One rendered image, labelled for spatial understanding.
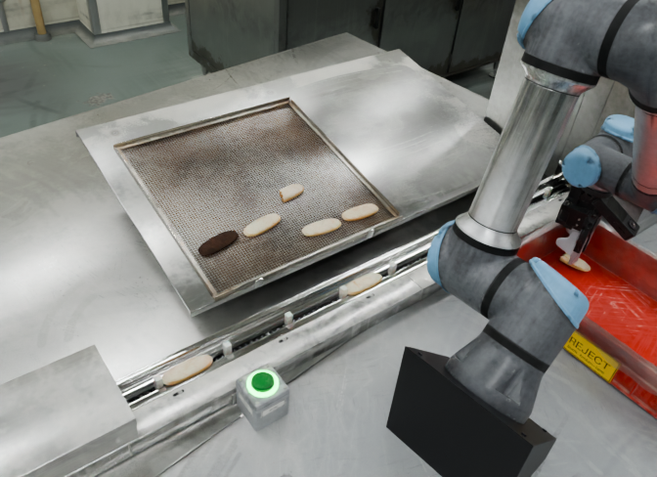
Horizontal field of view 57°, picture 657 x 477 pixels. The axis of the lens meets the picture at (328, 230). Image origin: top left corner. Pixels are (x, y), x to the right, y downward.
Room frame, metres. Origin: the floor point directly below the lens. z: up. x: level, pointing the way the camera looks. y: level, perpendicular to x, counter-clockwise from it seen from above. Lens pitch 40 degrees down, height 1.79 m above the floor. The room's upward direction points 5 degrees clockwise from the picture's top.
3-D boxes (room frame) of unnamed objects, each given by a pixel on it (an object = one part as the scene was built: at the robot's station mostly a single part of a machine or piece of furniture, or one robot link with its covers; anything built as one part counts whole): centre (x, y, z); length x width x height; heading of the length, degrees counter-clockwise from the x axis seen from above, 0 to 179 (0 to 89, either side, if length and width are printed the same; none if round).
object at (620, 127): (1.11, -0.57, 1.16); 0.09 x 0.08 x 0.11; 136
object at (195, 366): (0.69, 0.23, 0.86); 0.10 x 0.04 x 0.01; 130
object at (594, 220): (1.12, -0.57, 1.00); 0.09 x 0.08 x 0.12; 56
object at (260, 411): (0.64, 0.09, 0.84); 0.08 x 0.08 x 0.11; 40
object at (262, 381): (0.64, 0.09, 0.90); 0.04 x 0.04 x 0.02
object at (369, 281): (0.96, -0.09, 0.86); 0.10 x 0.04 x 0.01; 130
